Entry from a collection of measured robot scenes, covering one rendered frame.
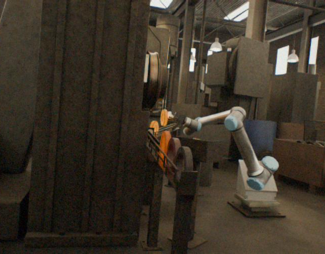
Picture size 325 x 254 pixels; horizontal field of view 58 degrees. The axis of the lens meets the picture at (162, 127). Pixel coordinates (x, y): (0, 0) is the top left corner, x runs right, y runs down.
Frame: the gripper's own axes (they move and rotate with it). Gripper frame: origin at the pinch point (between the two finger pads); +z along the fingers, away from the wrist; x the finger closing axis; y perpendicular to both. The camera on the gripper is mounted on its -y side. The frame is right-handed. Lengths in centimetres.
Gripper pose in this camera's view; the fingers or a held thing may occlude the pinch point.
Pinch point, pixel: (164, 115)
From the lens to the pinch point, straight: 270.3
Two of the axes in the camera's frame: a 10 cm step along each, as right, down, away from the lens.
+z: -9.0, -3.5, -2.4
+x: 2.3, 0.6, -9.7
